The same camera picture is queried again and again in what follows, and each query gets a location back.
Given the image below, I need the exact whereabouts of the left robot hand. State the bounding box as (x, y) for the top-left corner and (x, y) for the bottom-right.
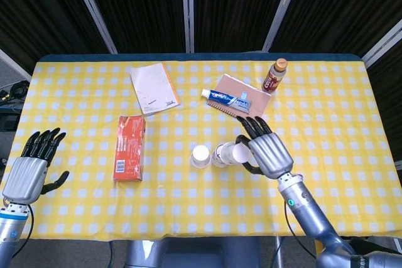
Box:
(2, 127), (70, 205)

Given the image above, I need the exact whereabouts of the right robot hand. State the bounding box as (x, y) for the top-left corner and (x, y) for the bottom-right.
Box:
(235, 115), (295, 181)

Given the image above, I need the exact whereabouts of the white paper cup green print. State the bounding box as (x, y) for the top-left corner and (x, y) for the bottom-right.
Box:
(223, 142), (252, 165)

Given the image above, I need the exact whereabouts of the plain white paper cup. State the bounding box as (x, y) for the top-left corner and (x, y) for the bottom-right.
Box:
(190, 144), (210, 168)

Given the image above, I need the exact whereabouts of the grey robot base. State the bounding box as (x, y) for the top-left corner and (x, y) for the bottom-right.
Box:
(125, 236), (261, 268)

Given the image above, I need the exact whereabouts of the pink spiral notebook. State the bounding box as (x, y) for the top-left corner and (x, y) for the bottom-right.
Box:
(206, 73), (273, 128)

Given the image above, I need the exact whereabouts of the paper cup with black line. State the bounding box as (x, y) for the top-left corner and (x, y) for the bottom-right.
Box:
(211, 142), (235, 168)

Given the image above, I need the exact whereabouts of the white blue toothpaste tube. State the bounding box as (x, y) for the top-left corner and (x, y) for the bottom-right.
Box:
(201, 88), (253, 112)

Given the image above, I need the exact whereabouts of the brown coffee drink bottle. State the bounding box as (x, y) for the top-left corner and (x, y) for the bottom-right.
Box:
(261, 58), (289, 93)

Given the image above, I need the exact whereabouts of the grey metal table leg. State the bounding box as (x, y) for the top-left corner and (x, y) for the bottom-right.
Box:
(271, 236), (284, 268)

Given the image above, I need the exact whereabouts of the orange cardboard box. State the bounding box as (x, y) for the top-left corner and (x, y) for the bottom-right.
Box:
(112, 115), (146, 183)

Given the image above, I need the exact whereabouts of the yellow white checkered tablecloth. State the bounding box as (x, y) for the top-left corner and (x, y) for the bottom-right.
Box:
(0, 60), (402, 240)

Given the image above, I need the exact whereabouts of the white notebook orange spine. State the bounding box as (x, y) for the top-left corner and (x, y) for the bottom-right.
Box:
(129, 62), (182, 116)

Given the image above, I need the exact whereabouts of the black pleated partition panel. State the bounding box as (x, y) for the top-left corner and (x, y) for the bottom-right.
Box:
(0, 0), (114, 76)
(193, 0), (295, 53)
(80, 0), (189, 55)
(269, 0), (402, 58)

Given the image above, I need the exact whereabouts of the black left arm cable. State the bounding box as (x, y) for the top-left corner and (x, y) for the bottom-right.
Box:
(1, 196), (35, 245)

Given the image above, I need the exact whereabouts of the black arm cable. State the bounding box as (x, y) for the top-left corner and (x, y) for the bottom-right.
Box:
(283, 200), (317, 252)
(1, 196), (35, 245)

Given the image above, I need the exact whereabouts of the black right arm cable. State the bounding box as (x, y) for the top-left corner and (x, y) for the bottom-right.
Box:
(283, 200), (317, 252)

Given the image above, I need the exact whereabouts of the black cable bundle on floor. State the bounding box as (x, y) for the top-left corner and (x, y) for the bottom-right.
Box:
(0, 81), (31, 103)

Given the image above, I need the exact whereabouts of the white partition frame post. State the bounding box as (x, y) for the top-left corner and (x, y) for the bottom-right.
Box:
(262, 0), (305, 53)
(0, 48), (32, 82)
(361, 18), (402, 68)
(67, 0), (119, 55)
(180, 0), (195, 54)

